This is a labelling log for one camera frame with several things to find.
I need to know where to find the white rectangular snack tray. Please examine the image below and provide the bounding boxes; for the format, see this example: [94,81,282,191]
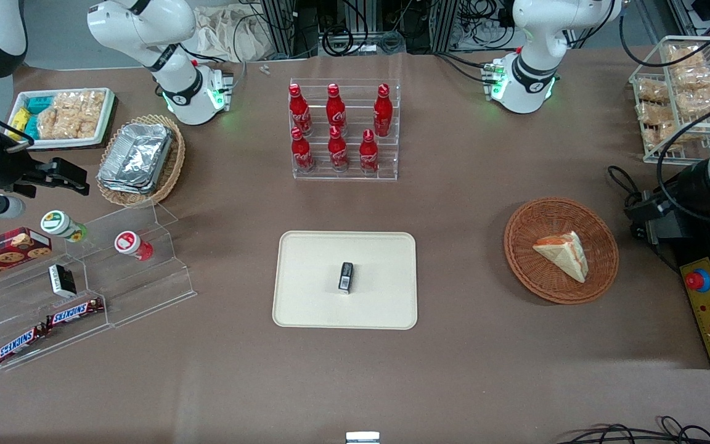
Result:
[8,88,116,151]

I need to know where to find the coiled black cable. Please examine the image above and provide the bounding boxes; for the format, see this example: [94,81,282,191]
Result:
[320,23,357,57]

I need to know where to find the beige cloth bag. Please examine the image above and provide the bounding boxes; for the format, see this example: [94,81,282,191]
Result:
[190,5,271,64]

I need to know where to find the red plaid cookie box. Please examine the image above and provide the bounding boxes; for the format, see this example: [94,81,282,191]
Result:
[0,226,53,286]

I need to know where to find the black looped cable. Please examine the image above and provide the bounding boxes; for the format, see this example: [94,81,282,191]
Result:
[606,164,659,214]

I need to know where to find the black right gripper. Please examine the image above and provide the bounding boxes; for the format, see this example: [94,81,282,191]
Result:
[0,142,91,200]

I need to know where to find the stacked aluminium foil containers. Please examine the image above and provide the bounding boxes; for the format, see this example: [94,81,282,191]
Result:
[97,122,174,195]

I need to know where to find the clear acrylic tiered shelf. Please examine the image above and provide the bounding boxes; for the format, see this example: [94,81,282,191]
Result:
[0,200,198,372]

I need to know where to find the beige plastic tray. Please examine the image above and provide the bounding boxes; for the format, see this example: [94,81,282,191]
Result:
[272,231,418,331]

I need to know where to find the green sunflower lid cup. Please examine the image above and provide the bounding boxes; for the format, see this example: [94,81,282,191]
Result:
[40,210,88,243]

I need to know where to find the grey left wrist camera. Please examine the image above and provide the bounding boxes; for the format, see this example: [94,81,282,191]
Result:
[631,213,678,245]

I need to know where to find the oval tan wicker basket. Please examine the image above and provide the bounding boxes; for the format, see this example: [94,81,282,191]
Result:
[96,114,187,208]

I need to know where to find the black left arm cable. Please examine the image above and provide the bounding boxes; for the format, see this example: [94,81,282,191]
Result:
[656,97,710,207]

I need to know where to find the triangular wrapped sandwich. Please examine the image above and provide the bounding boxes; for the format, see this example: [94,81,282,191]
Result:
[532,231,590,284]

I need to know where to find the clear rice cracker pack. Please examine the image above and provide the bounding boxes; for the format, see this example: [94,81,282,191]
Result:
[36,111,100,141]
[675,86,710,117]
[635,102,671,125]
[635,80,671,104]
[671,65,710,91]
[665,44,708,67]
[53,91,107,124]
[641,122,681,153]

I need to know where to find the red cola bottle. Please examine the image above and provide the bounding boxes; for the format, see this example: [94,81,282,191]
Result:
[358,129,381,175]
[325,83,348,137]
[288,83,313,137]
[373,83,394,138]
[290,127,317,174]
[327,126,351,173]

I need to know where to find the round brown wicker basket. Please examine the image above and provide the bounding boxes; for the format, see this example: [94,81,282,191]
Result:
[504,197,620,305]

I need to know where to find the red strawberry lid cup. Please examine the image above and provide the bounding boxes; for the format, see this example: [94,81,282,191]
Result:
[114,230,154,261]

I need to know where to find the brown Snickers bar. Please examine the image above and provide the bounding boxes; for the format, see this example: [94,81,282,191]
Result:
[0,324,48,366]
[45,297,105,328]

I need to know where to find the black floor cable bundle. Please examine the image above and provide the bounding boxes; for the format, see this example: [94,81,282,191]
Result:
[553,416,710,444]

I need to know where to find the clear acrylic bottle rack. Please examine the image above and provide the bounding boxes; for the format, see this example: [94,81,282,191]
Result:
[288,78,401,182]

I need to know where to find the red emergency stop button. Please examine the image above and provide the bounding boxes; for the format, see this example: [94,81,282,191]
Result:
[685,268,710,294]

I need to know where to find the aluminium profile frame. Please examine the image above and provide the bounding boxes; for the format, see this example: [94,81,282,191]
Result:
[439,0,462,51]
[259,0,298,60]

